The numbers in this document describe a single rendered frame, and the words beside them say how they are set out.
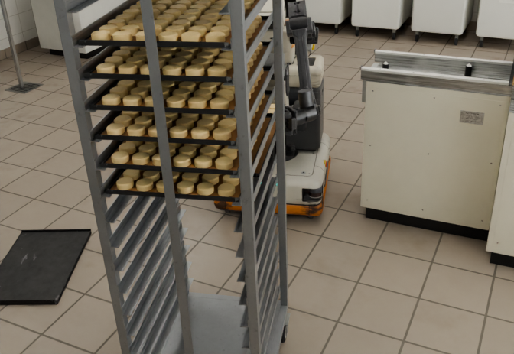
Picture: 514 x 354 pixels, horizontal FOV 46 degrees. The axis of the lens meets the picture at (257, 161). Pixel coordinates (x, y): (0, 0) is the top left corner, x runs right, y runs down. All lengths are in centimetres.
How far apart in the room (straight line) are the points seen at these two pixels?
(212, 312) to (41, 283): 99
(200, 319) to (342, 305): 69
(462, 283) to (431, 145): 70
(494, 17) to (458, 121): 341
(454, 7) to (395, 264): 377
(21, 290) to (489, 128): 243
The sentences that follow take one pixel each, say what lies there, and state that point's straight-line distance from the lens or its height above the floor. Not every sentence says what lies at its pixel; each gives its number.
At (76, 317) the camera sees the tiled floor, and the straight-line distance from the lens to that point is 306.
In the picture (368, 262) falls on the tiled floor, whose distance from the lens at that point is 322.
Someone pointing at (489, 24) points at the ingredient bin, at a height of 25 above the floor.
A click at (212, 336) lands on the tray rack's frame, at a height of 15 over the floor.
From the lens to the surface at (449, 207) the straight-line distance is 338.
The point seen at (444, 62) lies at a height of 87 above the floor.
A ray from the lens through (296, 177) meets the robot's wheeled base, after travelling 338.
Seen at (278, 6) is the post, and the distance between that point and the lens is 210.
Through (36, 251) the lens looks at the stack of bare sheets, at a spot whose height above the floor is 2.
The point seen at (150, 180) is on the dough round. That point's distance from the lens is 183.
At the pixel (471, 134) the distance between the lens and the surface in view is 317.
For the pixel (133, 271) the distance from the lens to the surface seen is 211.
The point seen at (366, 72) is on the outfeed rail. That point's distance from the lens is 316.
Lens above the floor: 194
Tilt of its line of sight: 28 degrees down
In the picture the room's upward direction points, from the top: 3 degrees counter-clockwise
